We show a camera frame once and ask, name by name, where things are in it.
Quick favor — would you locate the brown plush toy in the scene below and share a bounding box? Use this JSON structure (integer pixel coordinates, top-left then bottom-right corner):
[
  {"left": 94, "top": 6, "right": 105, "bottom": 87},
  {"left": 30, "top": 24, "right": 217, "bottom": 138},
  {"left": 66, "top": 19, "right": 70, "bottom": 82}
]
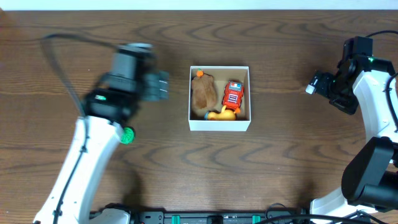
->
[{"left": 191, "top": 69, "right": 217, "bottom": 110}]

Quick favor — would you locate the green round wheel toy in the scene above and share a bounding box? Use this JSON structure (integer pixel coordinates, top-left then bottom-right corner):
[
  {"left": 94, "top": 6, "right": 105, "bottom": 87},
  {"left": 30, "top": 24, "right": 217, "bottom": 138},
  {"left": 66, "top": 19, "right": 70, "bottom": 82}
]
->
[{"left": 120, "top": 127, "right": 136, "bottom": 145}]

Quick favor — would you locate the red toy fire truck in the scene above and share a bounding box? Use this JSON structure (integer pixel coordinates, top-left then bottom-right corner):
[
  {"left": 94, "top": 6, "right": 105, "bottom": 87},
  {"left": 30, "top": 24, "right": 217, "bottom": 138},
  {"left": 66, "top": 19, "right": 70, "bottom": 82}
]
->
[{"left": 221, "top": 81, "right": 244, "bottom": 111}]

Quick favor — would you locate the orange rubber duck toy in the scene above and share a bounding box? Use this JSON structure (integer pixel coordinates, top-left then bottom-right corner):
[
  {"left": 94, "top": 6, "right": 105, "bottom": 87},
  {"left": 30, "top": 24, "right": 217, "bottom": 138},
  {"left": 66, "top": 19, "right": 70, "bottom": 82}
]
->
[{"left": 204, "top": 105, "right": 241, "bottom": 121}]

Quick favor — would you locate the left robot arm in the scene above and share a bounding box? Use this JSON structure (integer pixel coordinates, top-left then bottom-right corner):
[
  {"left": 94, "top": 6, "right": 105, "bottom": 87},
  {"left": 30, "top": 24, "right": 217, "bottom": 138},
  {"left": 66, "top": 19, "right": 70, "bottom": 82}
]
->
[{"left": 34, "top": 43, "right": 169, "bottom": 223}]

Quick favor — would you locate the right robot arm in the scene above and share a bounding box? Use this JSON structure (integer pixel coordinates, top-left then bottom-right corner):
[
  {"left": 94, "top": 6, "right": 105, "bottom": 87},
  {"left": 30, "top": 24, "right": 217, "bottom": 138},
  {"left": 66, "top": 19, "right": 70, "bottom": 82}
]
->
[{"left": 305, "top": 35, "right": 397, "bottom": 223}]

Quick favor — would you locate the white cardboard box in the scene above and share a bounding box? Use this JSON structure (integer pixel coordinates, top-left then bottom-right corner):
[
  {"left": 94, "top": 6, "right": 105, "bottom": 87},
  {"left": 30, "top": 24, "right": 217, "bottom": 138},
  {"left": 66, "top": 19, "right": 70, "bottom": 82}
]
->
[{"left": 188, "top": 66, "right": 251, "bottom": 131}]

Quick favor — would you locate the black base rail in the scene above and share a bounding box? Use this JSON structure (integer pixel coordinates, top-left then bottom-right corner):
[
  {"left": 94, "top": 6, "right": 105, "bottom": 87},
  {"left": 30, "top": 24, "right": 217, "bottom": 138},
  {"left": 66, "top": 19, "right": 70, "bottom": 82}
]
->
[{"left": 90, "top": 202, "right": 312, "bottom": 224}]

